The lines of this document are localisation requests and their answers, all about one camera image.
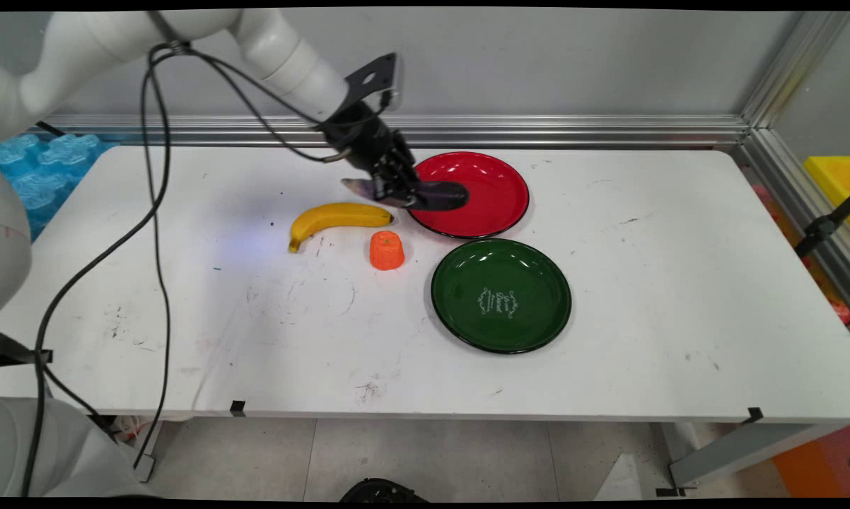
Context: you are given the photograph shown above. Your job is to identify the yellow banana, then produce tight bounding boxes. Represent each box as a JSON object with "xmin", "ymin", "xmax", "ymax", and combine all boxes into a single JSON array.
[{"xmin": 289, "ymin": 202, "xmax": 395, "ymax": 254}]

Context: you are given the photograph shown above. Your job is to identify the orange box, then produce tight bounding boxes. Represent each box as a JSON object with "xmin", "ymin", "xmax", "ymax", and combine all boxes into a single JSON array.
[{"xmin": 772, "ymin": 424, "xmax": 850, "ymax": 498}]

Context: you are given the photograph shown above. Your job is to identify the red plate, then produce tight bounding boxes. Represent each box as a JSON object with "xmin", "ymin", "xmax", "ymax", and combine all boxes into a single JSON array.
[{"xmin": 405, "ymin": 151, "xmax": 530, "ymax": 239}]

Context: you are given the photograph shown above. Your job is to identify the blue bottle pack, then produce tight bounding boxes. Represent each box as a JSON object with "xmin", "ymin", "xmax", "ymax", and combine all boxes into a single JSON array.
[{"xmin": 0, "ymin": 133, "xmax": 109, "ymax": 242}]

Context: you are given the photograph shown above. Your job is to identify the grey table leg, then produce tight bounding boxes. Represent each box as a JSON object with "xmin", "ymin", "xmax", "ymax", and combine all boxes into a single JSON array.
[{"xmin": 668, "ymin": 423, "xmax": 850, "ymax": 489}]

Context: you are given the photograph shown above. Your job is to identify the pink red strip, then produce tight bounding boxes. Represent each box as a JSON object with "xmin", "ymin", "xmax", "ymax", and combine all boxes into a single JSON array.
[{"xmin": 753, "ymin": 185, "xmax": 850, "ymax": 327}]

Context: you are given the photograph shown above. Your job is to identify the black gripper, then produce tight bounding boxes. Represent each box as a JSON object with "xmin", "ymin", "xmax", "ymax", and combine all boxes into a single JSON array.
[{"xmin": 318, "ymin": 101, "xmax": 424, "ymax": 209}]

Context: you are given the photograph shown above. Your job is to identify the orange toy persimmon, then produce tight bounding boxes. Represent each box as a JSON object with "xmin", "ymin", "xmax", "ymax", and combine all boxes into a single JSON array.
[{"xmin": 369, "ymin": 230, "xmax": 406, "ymax": 271}]

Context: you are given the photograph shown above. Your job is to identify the black cable strap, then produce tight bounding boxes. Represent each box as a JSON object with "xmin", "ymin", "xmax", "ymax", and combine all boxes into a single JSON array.
[{"xmin": 0, "ymin": 331, "xmax": 54, "ymax": 368}]

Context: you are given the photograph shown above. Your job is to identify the white table leg bracket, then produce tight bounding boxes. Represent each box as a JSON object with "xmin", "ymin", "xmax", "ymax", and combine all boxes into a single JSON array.
[{"xmin": 131, "ymin": 420, "xmax": 165, "ymax": 484}]

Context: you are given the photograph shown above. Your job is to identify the black round floor object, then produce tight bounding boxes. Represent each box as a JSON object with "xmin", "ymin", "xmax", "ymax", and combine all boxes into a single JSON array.
[{"xmin": 339, "ymin": 479, "xmax": 430, "ymax": 503}]

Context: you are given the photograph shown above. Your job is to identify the thin black cable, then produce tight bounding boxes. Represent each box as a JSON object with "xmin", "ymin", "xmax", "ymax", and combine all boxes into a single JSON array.
[{"xmin": 132, "ymin": 49, "xmax": 173, "ymax": 469}]

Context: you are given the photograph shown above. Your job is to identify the green plate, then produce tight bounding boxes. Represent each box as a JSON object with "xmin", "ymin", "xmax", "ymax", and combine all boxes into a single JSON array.
[{"xmin": 431, "ymin": 238, "xmax": 573, "ymax": 355}]

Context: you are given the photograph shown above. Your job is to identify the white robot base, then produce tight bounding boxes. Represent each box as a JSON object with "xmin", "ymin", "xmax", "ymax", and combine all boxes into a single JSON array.
[{"xmin": 0, "ymin": 396, "xmax": 158, "ymax": 498}]

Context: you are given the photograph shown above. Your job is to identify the thick black cable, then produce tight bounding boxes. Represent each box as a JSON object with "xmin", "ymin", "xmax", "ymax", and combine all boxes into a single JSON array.
[{"xmin": 19, "ymin": 42, "xmax": 173, "ymax": 498}]

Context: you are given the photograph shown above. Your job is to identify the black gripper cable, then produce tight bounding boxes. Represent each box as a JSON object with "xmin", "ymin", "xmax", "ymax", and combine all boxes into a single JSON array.
[{"xmin": 174, "ymin": 45, "xmax": 392, "ymax": 164}]

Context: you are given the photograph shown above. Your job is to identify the aluminium side frame rail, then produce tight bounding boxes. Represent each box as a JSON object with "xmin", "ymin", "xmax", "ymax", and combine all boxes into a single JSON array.
[{"xmin": 733, "ymin": 11, "xmax": 850, "ymax": 312}]

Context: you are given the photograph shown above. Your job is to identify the aluminium back frame rail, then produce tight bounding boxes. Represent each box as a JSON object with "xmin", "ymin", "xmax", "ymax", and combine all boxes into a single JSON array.
[{"xmin": 29, "ymin": 115, "xmax": 751, "ymax": 149}]

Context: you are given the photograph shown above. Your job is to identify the purple eggplant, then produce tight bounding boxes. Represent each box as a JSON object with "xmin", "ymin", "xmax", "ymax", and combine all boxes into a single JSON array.
[{"xmin": 341, "ymin": 177, "xmax": 470, "ymax": 212}]

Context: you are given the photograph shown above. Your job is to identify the yellow box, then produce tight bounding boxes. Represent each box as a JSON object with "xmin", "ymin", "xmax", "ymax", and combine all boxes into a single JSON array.
[{"xmin": 803, "ymin": 156, "xmax": 850, "ymax": 234}]

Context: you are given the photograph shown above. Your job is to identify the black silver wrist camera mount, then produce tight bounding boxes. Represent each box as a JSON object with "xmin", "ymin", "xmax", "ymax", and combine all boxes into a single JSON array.
[{"xmin": 344, "ymin": 53, "xmax": 404, "ymax": 115}]

